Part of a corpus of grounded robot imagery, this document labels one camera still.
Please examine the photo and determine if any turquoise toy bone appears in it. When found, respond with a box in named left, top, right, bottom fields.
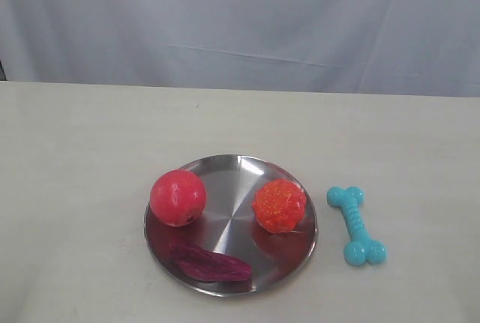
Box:
left=326, top=187, right=387, bottom=267

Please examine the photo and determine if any orange textured ball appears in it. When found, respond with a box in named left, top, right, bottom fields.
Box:
left=251, top=179, right=307, bottom=235

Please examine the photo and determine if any red apple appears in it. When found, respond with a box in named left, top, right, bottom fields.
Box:
left=149, top=169, right=207, bottom=227

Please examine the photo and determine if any purple sweet potato slice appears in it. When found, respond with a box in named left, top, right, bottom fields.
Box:
left=169, top=241, right=253, bottom=283

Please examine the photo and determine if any white backdrop cloth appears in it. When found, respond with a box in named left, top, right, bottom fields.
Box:
left=1, top=0, right=479, bottom=97

